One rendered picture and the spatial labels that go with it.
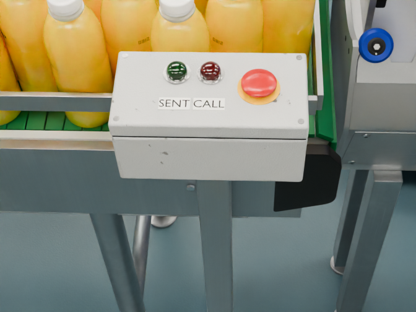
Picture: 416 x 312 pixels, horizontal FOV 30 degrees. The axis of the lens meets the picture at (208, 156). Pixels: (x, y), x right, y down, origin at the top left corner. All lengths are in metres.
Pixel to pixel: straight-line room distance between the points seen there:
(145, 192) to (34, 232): 0.96
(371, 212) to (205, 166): 0.61
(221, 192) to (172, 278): 1.00
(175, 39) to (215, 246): 0.30
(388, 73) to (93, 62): 0.39
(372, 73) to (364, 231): 0.47
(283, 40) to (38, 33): 0.30
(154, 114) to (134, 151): 0.05
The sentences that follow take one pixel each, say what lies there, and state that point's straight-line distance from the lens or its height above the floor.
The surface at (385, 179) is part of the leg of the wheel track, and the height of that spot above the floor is 0.63.
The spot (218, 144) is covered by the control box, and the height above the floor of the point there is 1.07.
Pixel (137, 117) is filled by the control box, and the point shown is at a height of 1.10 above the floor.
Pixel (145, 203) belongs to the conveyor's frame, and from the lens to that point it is 1.12.
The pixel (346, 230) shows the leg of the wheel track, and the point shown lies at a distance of 1.74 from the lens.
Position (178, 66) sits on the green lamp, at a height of 1.11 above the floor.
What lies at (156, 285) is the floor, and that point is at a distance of 1.90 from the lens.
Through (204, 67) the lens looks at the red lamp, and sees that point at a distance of 0.80.
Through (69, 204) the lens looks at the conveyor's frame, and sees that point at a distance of 1.14.
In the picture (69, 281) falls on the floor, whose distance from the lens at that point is 1.94.
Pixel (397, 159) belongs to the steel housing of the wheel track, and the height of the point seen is 0.68.
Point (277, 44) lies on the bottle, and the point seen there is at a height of 0.99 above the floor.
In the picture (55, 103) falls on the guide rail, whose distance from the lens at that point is 0.98.
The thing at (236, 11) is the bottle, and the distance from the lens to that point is 0.91.
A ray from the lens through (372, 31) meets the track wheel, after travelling 1.03.
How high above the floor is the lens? 1.71
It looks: 55 degrees down
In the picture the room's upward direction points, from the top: 3 degrees counter-clockwise
